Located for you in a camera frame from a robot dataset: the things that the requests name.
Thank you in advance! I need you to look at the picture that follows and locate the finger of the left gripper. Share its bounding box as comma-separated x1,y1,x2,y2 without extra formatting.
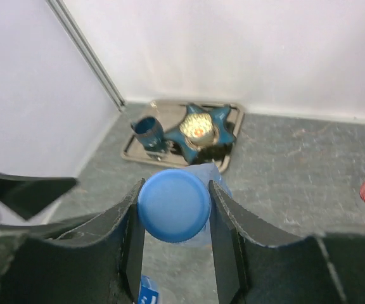
0,173,77,220

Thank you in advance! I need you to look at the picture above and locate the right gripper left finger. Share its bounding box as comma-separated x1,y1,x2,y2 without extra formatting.
0,180,144,303

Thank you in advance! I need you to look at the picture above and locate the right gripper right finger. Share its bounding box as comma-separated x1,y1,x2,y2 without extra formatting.
208,181,365,303

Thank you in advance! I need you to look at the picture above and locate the blue cap water bottle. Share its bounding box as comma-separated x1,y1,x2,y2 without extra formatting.
139,163,228,303

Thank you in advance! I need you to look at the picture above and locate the blue bottle cap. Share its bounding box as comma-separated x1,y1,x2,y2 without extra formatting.
138,169,211,243

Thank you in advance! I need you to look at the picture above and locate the blue ceramic cup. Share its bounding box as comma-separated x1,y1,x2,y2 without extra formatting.
131,116,165,151

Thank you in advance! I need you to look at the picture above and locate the metal tray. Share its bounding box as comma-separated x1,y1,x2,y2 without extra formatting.
121,100,245,172

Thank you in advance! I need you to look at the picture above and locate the small patterned bowl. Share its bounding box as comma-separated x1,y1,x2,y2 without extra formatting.
179,113,217,148

